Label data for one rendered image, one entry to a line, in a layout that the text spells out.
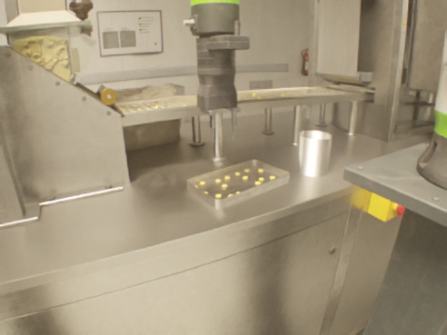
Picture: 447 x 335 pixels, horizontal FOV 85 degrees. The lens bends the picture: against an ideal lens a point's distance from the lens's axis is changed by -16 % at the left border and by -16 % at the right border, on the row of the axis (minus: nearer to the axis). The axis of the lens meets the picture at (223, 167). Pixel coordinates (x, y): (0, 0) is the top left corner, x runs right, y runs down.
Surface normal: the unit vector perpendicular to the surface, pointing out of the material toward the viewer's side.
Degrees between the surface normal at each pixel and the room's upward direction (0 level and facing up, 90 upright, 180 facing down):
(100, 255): 0
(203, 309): 90
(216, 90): 87
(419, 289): 90
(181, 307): 90
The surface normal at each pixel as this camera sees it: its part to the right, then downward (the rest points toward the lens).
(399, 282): -0.88, 0.19
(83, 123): 0.45, 0.32
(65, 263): -0.02, -0.93
